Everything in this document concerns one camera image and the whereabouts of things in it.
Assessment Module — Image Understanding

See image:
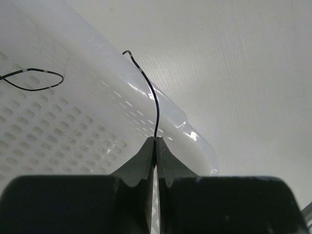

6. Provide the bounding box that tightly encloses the black thin cable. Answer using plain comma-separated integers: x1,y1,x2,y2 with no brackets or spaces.
121,50,160,139

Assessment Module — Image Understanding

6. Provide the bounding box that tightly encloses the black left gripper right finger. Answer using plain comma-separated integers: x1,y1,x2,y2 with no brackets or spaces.
156,138,309,234

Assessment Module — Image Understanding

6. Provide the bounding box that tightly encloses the white perforated basket left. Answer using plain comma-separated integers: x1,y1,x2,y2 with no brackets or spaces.
0,0,219,184

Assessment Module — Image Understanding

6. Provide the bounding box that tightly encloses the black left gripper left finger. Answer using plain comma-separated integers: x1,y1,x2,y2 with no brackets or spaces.
0,137,155,234

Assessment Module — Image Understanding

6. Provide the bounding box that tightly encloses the dark loose cable left basket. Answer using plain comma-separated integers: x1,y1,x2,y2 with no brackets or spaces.
0,68,64,91

